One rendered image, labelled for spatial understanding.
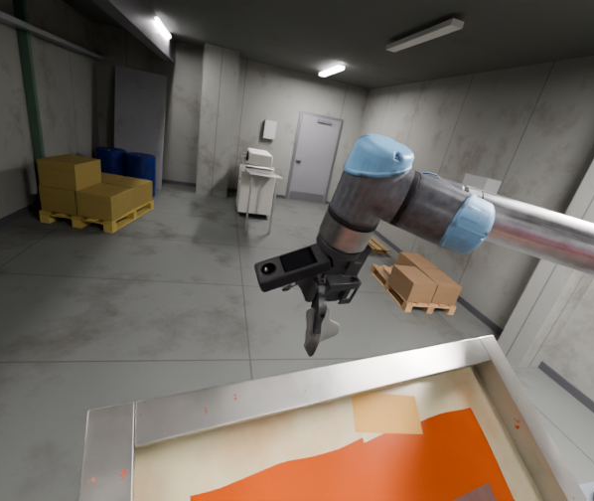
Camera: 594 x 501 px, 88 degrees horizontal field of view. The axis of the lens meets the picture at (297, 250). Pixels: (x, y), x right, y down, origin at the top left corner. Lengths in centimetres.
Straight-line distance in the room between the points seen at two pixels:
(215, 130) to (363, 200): 686
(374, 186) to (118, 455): 37
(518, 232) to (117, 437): 57
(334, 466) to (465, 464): 20
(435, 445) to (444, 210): 32
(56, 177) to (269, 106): 472
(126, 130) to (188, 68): 187
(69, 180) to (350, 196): 481
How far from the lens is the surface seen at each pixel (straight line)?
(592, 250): 62
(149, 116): 758
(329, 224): 43
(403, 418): 50
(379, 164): 38
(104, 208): 493
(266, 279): 46
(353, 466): 45
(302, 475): 42
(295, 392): 39
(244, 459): 40
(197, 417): 36
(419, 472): 50
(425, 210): 40
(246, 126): 791
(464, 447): 56
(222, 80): 722
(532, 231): 58
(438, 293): 414
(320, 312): 49
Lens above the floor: 183
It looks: 22 degrees down
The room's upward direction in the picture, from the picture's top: 11 degrees clockwise
